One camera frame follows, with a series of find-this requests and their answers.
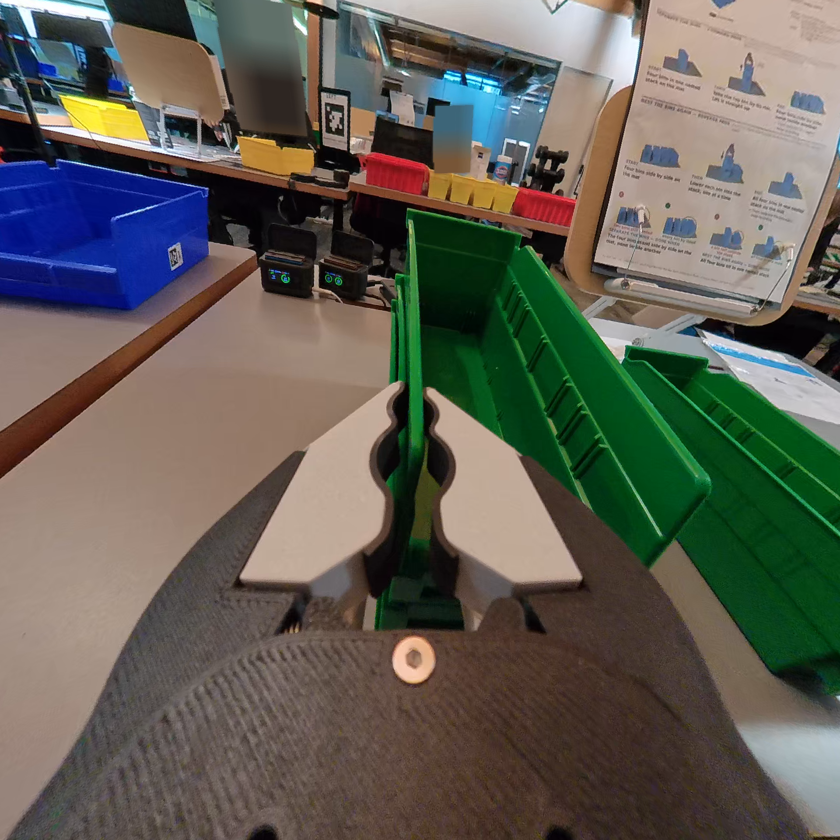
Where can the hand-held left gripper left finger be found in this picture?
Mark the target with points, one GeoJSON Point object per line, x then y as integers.
{"type": "Point", "coordinates": [315, 518]}

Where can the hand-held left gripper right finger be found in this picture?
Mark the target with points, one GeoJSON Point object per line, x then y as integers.
{"type": "Point", "coordinates": [505, 518]}

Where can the grey desk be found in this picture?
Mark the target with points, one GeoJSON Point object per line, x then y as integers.
{"type": "Point", "coordinates": [65, 354]}
{"type": "Point", "coordinates": [197, 426]}

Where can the black charging case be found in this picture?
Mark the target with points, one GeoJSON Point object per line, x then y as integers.
{"type": "Point", "coordinates": [344, 275]}
{"type": "Point", "coordinates": [287, 275]}

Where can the white and blue paper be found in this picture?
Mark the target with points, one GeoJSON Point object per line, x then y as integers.
{"type": "Point", "coordinates": [774, 380]}

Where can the red plastic bin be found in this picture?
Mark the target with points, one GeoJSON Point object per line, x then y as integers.
{"type": "Point", "coordinates": [394, 174]}
{"type": "Point", "coordinates": [544, 208]}

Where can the small yellow bin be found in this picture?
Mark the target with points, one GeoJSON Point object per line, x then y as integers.
{"type": "Point", "coordinates": [505, 199]}
{"type": "Point", "coordinates": [461, 190]}
{"type": "Point", "coordinates": [484, 195]}
{"type": "Point", "coordinates": [439, 187]}

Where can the blue plastic bin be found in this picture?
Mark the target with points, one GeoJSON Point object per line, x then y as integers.
{"type": "Point", "coordinates": [98, 262]}

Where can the white wipes canister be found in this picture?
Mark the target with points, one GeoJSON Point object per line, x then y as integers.
{"type": "Point", "coordinates": [502, 169]}

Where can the black dumbbell rack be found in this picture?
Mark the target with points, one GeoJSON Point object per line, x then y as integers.
{"type": "Point", "coordinates": [547, 169]}

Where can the yellow plastic bin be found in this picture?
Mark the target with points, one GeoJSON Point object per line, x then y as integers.
{"type": "Point", "coordinates": [275, 157]}
{"type": "Point", "coordinates": [105, 119]}

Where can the long wooden workbench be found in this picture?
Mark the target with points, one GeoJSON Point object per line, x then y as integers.
{"type": "Point", "coordinates": [197, 164]}

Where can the black and white tag sign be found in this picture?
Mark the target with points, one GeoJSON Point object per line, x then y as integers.
{"type": "Point", "coordinates": [335, 118]}

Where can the white sheet with blue pictures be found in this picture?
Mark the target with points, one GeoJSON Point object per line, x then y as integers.
{"type": "Point", "coordinates": [722, 131]}

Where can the black pole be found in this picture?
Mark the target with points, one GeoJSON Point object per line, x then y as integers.
{"type": "Point", "coordinates": [29, 105]}

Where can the black sheet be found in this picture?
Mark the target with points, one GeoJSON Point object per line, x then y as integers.
{"type": "Point", "coordinates": [148, 16]}

